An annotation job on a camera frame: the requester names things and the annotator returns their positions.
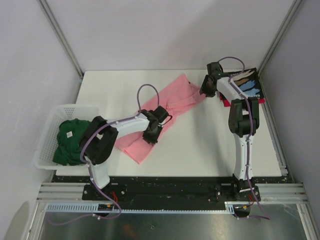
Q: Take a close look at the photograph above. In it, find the pink t shirt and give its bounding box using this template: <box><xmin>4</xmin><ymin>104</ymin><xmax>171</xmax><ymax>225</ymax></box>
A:
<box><xmin>115</xmin><ymin>74</ymin><xmax>206</xmax><ymax>164</ymax></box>

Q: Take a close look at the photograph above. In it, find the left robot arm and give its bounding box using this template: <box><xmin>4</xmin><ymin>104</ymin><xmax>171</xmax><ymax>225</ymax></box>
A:
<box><xmin>79</xmin><ymin>108</ymin><xmax>169</xmax><ymax>200</ymax></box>

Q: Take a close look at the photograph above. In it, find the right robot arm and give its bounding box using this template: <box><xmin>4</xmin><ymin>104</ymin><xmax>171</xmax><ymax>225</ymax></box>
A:
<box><xmin>199</xmin><ymin>73</ymin><xmax>260</xmax><ymax>201</ymax></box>

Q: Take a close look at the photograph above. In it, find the green t shirt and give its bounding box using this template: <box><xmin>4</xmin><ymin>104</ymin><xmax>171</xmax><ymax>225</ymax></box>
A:
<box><xmin>52</xmin><ymin>118</ymin><xmax>91</xmax><ymax>166</ymax></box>

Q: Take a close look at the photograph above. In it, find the white perforated plastic basket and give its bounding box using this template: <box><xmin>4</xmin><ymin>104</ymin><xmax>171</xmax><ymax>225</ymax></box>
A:
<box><xmin>33</xmin><ymin>104</ymin><xmax>100</xmax><ymax>170</ymax></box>

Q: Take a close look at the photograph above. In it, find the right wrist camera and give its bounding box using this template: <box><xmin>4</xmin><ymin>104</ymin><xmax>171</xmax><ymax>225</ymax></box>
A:
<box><xmin>206</xmin><ymin>61</ymin><xmax>224</xmax><ymax>76</ymax></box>

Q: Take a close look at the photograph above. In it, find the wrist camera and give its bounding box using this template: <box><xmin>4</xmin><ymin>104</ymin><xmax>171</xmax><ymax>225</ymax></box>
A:
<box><xmin>206</xmin><ymin>61</ymin><xmax>224</xmax><ymax>76</ymax></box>
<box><xmin>153</xmin><ymin>105</ymin><xmax>173</xmax><ymax>126</ymax></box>

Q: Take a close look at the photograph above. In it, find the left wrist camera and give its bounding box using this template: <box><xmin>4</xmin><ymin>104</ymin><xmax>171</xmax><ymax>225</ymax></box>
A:
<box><xmin>153</xmin><ymin>105</ymin><xmax>173</xmax><ymax>126</ymax></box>

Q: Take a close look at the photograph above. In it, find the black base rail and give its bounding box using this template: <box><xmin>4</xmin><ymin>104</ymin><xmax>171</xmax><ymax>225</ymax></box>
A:
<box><xmin>82</xmin><ymin>176</ymin><xmax>261</xmax><ymax>209</ymax></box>

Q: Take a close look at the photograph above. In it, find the white cable duct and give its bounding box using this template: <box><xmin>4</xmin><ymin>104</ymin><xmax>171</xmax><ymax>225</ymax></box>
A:
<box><xmin>46</xmin><ymin>202</ymin><xmax>251</xmax><ymax>214</ymax></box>

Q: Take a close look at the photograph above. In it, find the right aluminium frame post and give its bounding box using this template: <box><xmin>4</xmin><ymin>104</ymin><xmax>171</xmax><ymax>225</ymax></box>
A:
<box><xmin>258</xmin><ymin>0</ymin><xmax>305</xmax><ymax>74</ymax></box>

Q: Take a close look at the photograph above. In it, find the aluminium frame post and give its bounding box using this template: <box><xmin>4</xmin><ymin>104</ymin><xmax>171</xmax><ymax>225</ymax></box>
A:
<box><xmin>258</xmin><ymin>0</ymin><xmax>305</xmax><ymax>74</ymax></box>
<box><xmin>37</xmin><ymin>0</ymin><xmax>84</xmax><ymax>80</ymax></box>

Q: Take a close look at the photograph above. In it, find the left aluminium frame post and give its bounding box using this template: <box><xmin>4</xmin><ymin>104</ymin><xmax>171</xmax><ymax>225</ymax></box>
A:
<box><xmin>37</xmin><ymin>0</ymin><xmax>84</xmax><ymax>80</ymax></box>

